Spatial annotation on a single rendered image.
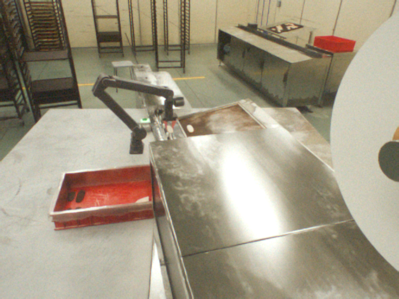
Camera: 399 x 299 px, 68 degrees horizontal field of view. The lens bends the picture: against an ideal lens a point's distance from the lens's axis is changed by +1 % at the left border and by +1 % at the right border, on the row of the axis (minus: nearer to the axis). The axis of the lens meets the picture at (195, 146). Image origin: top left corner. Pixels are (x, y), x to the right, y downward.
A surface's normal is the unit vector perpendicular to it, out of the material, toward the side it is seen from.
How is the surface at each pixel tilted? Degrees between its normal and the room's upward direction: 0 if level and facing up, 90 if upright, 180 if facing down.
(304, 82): 89
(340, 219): 0
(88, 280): 0
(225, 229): 0
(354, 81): 90
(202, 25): 90
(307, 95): 90
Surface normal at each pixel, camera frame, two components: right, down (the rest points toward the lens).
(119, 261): 0.02, -0.86
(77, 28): 0.27, 0.49
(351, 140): -0.96, 0.12
